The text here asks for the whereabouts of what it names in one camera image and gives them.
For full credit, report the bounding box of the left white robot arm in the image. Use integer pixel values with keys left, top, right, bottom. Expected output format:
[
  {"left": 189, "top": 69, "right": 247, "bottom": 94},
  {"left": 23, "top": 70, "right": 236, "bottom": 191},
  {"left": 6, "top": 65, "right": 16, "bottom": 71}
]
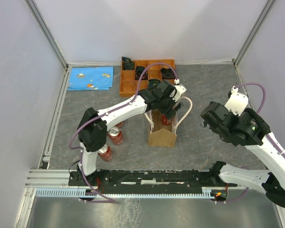
[{"left": 76, "top": 80, "right": 187, "bottom": 185}]

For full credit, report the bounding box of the red cola can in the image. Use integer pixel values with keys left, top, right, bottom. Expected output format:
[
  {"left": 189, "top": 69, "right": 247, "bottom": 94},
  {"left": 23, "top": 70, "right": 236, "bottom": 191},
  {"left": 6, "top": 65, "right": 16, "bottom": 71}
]
[
  {"left": 97, "top": 144, "right": 113, "bottom": 162},
  {"left": 115, "top": 121, "right": 124, "bottom": 128},
  {"left": 108, "top": 126, "right": 124, "bottom": 145},
  {"left": 161, "top": 114, "right": 173, "bottom": 126}
]

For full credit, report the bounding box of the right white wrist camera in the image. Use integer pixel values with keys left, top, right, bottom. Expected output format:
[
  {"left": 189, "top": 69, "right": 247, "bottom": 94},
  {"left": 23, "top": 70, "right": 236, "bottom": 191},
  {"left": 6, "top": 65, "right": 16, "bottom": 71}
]
[{"left": 224, "top": 86, "right": 249, "bottom": 116}]

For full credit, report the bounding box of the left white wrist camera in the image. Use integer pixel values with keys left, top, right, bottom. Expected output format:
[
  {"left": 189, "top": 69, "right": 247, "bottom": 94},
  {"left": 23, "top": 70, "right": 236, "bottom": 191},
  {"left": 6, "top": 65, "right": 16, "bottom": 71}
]
[{"left": 170, "top": 79, "right": 187, "bottom": 102}]

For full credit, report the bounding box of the rolled dark sock bottom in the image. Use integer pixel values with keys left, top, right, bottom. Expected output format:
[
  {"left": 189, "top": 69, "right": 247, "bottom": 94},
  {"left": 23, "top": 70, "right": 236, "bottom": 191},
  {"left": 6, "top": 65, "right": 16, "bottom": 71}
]
[{"left": 147, "top": 78, "right": 161, "bottom": 90}]

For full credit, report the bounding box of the blue patterned cloth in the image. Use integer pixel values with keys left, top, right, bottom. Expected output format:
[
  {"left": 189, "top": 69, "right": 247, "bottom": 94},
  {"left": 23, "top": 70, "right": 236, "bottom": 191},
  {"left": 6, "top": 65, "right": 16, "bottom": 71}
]
[{"left": 68, "top": 66, "right": 114, "bottom": 91}]

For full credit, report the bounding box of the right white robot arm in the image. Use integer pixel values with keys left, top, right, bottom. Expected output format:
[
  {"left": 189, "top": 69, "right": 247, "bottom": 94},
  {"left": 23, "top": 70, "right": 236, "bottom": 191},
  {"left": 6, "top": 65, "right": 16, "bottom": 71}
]
[{"left": 200, "top": 102, "right": 285, "bottom": 208}]

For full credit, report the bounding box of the orange wooden compartment tray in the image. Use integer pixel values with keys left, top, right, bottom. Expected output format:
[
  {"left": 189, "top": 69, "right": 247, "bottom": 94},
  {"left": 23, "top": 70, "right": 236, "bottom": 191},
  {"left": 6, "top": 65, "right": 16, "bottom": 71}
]
[{"left": 119, "top": 59, "right": 176, "bottom": 97}]

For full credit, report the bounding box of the rolled dark sock right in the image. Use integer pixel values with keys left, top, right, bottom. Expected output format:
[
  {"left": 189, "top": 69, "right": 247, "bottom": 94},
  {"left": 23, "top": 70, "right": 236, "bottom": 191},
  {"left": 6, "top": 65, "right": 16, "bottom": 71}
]
[{"left": 160, "top": 67, "right": 176, "bottom": 80}]

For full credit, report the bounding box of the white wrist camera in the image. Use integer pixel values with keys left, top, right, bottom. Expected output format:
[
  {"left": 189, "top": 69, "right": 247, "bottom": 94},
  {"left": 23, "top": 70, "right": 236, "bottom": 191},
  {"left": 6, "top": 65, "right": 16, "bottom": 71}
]
[
  {"left": 170, "top": 79, "right": 187, "bottom": 102},
  {"left": 224, "top": 86, "right": 249, "bottom": 116}
]

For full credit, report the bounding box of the canvas tote bag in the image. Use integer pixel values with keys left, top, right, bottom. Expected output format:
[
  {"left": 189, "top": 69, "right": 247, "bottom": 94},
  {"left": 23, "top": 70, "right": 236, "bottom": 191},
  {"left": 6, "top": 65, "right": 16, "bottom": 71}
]
[{"left": 144, "top": 96, "right": 193, "bottom": 147}]

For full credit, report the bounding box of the rolled dark sock top-left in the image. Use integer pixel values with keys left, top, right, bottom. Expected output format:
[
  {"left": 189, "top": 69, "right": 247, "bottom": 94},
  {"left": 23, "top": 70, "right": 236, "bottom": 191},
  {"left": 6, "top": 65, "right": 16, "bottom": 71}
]
[{"left": 122, "top": 57, "right": 135, "bottom": 70}]

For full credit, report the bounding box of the light blue cable duct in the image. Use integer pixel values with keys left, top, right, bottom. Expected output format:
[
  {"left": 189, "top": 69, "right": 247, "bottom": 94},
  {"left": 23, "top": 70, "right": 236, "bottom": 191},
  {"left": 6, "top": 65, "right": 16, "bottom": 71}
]
[{"left": 35, "top": 186, "right": 216, "bottom": 199}]

